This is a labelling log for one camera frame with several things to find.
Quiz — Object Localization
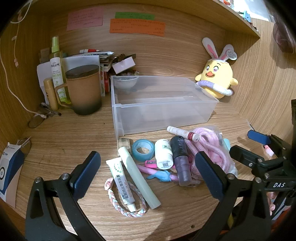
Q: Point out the light blue pink case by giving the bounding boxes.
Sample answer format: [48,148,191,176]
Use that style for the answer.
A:
[223,138,231,150]

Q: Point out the pink rope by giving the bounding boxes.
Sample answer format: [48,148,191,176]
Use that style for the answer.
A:
[184,126,238,181]

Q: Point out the pink white lip balm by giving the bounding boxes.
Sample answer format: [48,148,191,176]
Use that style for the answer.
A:
[166,126,200,142]

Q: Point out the dark purple spray bottle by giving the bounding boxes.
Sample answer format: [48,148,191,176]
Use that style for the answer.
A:
[170,136,192,186]

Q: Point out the pink braided bracelet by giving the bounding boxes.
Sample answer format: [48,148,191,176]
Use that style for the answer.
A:
[104,177,148,218]

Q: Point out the white pill bottle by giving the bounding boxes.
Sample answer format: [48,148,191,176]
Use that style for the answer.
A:
[154,139,174,170]

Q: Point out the pink pen blue shark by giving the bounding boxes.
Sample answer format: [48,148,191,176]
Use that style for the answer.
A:
[137,165,179,182]

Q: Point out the pale green long tube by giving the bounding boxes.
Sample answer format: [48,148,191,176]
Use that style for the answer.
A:
[118,147,161,209]

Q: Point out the white ointment tube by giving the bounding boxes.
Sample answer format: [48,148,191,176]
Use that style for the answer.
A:
[106,158,136,212]

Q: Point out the pink utility knife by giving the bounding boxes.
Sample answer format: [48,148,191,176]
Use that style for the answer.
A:
[144,160,158,169]

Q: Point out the blue tape roll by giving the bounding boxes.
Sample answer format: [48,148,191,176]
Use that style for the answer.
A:
[132,139,155,162]

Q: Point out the person right hand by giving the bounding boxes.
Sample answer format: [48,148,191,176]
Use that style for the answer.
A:
[266,192,277,216]

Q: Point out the blue white carton box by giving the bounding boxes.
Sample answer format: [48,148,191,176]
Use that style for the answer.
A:
[0,143,24,208]

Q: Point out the yellow chick plush toy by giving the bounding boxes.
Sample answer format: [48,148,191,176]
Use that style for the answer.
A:
[195,37,238,99]

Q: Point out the eyeglasses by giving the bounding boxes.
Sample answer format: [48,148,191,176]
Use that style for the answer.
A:
[28,102,62,128]

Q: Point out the clear plastic storage box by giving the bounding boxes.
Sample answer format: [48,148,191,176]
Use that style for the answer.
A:
[111,76,219,138]

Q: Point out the tan cylindrical tube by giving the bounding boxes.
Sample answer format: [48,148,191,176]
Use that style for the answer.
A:
[43,78,59,111]

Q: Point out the wooden shelf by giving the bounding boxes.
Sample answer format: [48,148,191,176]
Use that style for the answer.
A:
[32,0,261,38]

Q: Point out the bowl of candies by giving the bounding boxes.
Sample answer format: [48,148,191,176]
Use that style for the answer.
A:
[113,71,139,90]

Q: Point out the brown mug with lid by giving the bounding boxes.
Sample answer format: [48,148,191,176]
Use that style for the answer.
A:
[55,65,102,115]

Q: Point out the small white pink box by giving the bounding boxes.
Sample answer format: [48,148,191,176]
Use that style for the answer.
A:
[112,57,135,74]

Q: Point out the green spray bottle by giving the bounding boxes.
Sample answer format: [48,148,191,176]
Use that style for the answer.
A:
[50,36,70,104]

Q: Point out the orange sticky note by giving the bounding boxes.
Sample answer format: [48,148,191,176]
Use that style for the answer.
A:
[109,19,166,37]

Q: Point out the stack of books papers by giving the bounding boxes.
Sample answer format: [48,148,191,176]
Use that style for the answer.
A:
[37,53,112,104]

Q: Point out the red white marker pen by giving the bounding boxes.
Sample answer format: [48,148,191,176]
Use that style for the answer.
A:
[79,49,100,54]

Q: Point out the green sticky note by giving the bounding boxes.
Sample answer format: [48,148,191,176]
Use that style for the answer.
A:
[115,12,155,20]

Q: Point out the pink sticky note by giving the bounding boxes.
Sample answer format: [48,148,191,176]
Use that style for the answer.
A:
[66,6,103,31]

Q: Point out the white charging cable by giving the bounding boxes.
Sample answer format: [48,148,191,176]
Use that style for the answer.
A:
[0,0,47,119]

